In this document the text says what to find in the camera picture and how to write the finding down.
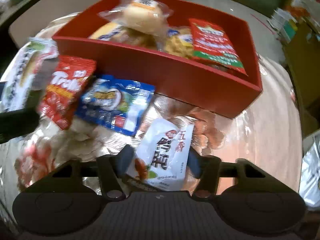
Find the white chicken snack packet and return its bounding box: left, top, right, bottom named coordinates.
left=124, top=118, right=194, bottom=191

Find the floral satin tablecloth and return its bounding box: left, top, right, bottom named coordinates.
left=0, top=12, right=304, bottom=205

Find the red cardboard box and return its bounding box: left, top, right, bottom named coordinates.
left=53, top=0, right=263, bottom=118

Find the steamed cake packet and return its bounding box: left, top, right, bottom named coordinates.
left=99, top=0, right=173, bottom=37

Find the red green snack packet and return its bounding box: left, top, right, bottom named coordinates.
left=189, top=18, right=247, bottom=75

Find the waffle cookie packet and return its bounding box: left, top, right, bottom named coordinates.
left=163, top=27, right=194, bottom=59

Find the beige side cabinet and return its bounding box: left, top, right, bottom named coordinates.
left=1, top=0, right=99, bottom=48

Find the blue coconut candy bag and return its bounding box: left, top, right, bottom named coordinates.
left=75, top=75, right=155, bottom=137

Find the brown wooden cabinet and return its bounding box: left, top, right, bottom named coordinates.
left=284, top=19, right=319, bottom=137

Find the Horsh toast bread pack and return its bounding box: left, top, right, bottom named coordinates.
left=88, top=22, right=158, bottom=50

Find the silver foil bag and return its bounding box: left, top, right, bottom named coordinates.
left=299, top=137, right=319, bottom=211

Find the red Trolli candy bag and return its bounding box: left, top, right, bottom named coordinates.
left=39, top=55, right=97, bottom=130

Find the Kaprons wafer pack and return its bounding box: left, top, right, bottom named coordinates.
left=1, top=37, right=59, bottom=113

